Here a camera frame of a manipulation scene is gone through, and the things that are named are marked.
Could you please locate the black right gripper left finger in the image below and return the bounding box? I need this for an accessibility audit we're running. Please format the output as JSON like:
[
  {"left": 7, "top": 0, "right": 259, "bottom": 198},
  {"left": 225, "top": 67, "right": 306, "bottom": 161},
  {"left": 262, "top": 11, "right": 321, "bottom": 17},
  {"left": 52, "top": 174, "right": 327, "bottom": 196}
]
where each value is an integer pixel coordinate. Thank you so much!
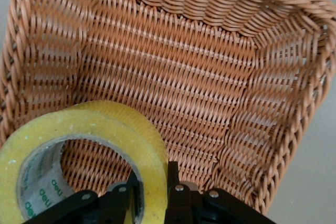
[{"left": 26, "top": 173, "right": 145, "bottom": 224}]

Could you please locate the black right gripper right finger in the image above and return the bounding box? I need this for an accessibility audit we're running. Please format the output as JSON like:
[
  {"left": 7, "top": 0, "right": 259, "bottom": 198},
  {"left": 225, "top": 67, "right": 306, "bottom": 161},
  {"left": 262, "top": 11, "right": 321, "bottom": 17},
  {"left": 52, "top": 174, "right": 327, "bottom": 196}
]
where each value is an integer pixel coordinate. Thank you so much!
[{"left": 165, "top": 161, "right": 277, "bottom": 224}]

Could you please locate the yellowish packing tape roll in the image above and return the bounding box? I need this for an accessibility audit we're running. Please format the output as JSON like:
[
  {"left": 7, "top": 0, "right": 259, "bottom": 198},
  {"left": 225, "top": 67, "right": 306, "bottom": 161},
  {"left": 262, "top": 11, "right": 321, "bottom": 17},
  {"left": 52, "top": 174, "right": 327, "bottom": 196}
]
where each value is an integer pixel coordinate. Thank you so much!
[{"left": 0, "top": 100, "right": 169, "bottom": 224}]

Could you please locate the brown deep wicker basket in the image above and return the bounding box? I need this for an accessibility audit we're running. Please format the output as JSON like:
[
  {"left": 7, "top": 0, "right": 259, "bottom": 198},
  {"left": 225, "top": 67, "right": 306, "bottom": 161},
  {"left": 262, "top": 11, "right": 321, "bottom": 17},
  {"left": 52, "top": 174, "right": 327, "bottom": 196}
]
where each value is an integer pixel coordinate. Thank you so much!
[{"left": 0, "top": 0, "right": 336, "bottom": 216}]

